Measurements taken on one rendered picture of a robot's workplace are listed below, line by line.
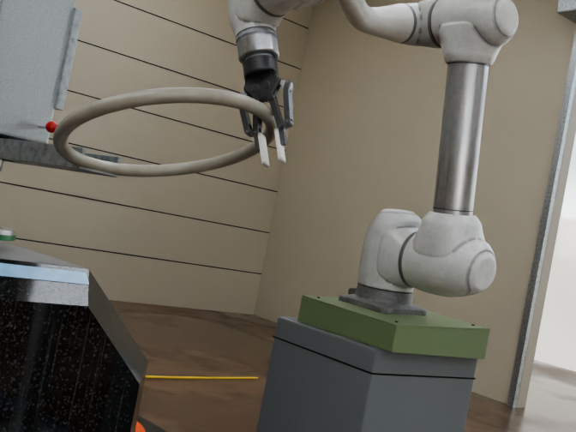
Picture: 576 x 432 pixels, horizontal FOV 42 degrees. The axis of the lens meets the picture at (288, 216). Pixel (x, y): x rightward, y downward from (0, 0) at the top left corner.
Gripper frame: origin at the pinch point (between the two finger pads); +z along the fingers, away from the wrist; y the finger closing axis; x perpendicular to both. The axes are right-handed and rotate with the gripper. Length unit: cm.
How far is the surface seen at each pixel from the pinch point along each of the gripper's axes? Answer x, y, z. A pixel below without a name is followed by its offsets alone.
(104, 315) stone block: -28, 61, 23
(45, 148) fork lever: -3, 58, -15
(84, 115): 24.1, 29.3, -7.3
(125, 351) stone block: -36, 60, 33
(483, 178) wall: -529, -24, -117
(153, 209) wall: -555, 317, -168
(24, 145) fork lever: -5, 65, -18
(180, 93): 21.3, 9.8, -7.7
